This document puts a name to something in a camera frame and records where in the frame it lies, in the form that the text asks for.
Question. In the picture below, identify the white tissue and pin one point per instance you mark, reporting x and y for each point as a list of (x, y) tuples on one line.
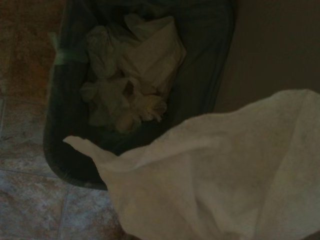
[(212, 175)]

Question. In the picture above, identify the trash bin with green liner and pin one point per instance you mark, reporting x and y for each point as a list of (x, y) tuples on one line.
[(200, 62)]

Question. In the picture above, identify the crumpled white paper waste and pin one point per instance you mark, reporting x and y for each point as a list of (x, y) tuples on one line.
[(107, 100)]

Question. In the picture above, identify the white paper sheet waste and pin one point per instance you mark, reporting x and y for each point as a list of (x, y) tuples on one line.
[(155, 57)]

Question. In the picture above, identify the crumpled translucent plastic bag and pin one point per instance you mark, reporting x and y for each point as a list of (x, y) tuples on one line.
[(102, 50)]

